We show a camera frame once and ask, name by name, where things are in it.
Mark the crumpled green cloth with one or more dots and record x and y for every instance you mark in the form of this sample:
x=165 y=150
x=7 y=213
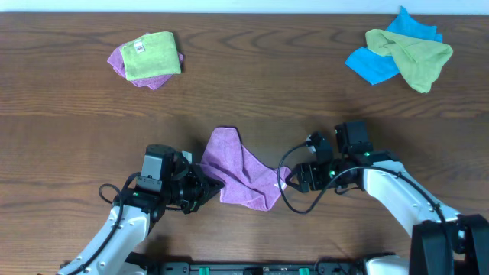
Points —
x=419 y=61

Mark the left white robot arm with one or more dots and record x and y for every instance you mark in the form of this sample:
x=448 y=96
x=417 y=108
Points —
x=168 y=181

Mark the crumpled blue cloth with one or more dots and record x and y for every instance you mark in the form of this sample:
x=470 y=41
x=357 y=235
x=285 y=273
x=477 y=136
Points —
x=376 y=69

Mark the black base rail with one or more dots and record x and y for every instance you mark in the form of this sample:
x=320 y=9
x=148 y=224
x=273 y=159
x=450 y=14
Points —
x=181 y=268

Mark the folded green cloth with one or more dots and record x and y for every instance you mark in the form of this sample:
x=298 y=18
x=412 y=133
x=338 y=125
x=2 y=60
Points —
x=151 y=55

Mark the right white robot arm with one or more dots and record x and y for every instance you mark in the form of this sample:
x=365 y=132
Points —
x=443 y=241

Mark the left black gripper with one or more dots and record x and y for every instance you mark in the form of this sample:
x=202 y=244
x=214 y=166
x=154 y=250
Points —
x=205 y=190

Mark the purple microfiber cloth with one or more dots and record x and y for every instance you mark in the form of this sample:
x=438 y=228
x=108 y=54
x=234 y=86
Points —
x=246 y=180

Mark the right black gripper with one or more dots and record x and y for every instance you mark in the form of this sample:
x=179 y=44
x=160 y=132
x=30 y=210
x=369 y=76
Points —
x=312 y=177

